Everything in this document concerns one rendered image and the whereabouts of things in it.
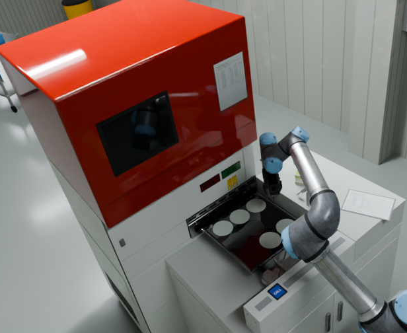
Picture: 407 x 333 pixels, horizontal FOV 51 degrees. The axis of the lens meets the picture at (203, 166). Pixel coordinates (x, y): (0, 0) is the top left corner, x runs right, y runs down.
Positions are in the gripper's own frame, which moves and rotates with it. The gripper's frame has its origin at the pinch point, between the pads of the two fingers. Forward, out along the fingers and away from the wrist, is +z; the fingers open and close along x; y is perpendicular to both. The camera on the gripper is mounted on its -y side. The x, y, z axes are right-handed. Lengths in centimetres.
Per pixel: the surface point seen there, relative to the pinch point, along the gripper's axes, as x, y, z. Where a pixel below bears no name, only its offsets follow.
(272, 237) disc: 3.5, -15.8, 9.1
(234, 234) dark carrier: 20.9, -10.9, 9.1
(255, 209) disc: 8.9, 4.2, 9.0
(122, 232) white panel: 68, -22, -14
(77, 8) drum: 214, 505, 33
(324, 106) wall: -76, 200, 78
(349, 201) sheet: -34.2, -6.6, 2.2
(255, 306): 16, -54, 4
